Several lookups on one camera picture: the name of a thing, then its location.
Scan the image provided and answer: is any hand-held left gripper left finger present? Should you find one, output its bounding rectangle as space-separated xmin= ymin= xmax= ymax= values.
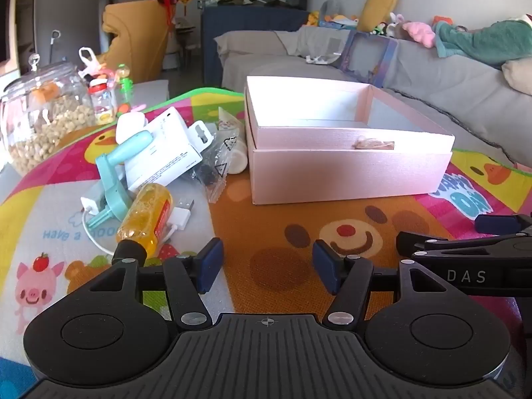
xmin=89 ymin=238 xmax=225 ymax=329

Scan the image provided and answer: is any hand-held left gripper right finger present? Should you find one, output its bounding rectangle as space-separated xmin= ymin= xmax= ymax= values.
xmin=313 ymin=240 xmax=447 ymax=329

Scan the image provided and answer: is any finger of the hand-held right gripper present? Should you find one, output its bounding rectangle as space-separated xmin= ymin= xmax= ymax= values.
xmin=396 ymin=230 xmax=532 ymax=259
xmin=475 ymin=213 xmax=532 ymax=235

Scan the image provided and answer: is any orange liquid bottle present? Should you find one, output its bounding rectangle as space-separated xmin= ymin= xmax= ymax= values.
xmin=115 ymin=183 xmax=174 ymax=258

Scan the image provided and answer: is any pink cardboard box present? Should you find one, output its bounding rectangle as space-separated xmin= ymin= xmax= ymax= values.
xmin=244 ymin=75 xmax=455 ymax=205

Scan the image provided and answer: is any clear plastic bag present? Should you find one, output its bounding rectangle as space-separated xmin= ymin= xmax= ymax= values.
xmin=195 ymin=106 xmax=247 ymax=204

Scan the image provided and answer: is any teal hand crank tool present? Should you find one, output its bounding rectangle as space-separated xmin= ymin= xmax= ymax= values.
xmin=95 ymin=130 xmax=154 ymax=227

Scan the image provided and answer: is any colourful cartoon play mat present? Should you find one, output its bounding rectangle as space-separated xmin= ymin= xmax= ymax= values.
xmin=0 ymin=87 xmax=532 ymax=399

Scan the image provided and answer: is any small white bottle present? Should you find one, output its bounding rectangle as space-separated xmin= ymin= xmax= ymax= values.
xmin=230 ymin=135 xmax=250 ymax=175

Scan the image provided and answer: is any white package box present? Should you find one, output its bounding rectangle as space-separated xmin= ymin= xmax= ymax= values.
xmin=123 ymin=107 xmax=217 ymax=192

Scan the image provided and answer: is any white charger plug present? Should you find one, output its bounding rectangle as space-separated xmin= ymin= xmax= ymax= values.
xmin=80 ymin=191 xmax=109 ymax=217

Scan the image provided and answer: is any beige pillow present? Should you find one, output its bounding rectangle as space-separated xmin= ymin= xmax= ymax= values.
xmin=502 ymin=57 xmax=532 ymax=92

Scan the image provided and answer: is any grey sofa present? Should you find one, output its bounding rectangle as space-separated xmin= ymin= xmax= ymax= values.
xmin=214 ymin=25 xmax=532 ymax=167

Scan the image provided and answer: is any white rounded plastic case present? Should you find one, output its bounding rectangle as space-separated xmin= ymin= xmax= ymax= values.
xmin=115 ymin=110 xmax=149 ymax=147

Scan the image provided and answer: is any pink and orange toy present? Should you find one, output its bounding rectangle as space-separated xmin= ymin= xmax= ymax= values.
xmin=116 ymin=100 xmax=147 ymax=118

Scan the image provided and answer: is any small red-lidded plastic bottle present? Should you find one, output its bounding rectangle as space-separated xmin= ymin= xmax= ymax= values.
xmin=88 ymin=78 xmax=117 ymax=125

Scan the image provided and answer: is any green toy bottle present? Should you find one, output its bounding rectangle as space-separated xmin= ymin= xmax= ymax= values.
xmin=115 ymin=64 xmax=134 ymax=106

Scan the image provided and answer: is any pink plush toy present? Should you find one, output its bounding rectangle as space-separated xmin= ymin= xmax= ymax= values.
xmin=402 ymin=21 xmax=436 ymax=48

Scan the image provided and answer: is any white plastic object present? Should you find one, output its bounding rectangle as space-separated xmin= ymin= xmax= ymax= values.
xmin=305 ymin=52 xmax=339 ymax=66

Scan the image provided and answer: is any group of small plush toys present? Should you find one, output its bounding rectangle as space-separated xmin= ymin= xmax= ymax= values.
xmin=372 ymin=12 xmax=406 ymax=40

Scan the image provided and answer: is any dark side table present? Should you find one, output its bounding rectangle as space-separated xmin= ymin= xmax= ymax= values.
xmin=168 ymin=19 xmax=197 ymax=70

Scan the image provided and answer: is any yellow pillow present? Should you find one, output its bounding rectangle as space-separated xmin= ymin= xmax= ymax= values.
xmin=356 ymin=0 xmax=403 ymax=34

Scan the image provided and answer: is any dark blue cabinet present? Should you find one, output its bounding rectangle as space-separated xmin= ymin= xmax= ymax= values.
xmin=202 ymin=6 xmax=310 ymax=88

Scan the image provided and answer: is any grey plush toy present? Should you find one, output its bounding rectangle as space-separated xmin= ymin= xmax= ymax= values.
xmin=320 ymin=0 xmax=345 ymax=21

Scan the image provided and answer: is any white looped rod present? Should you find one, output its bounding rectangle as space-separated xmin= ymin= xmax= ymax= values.
xmin=49 ymin=30 xmax=62 ymax=65

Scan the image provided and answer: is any white USB cable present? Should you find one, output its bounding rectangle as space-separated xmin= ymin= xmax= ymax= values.
xmin=81 ymin=197 xmax=195 ymax=255

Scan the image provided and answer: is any purple cardboard frame box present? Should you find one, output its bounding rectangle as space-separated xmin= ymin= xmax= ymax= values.
xmin=338 ymin=30 xmax=400 ymax=88

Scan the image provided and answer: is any white plastic handle bag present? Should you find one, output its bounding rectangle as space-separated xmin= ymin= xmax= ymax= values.
xmin=78 ymin=47 xmax=109 ymax=81

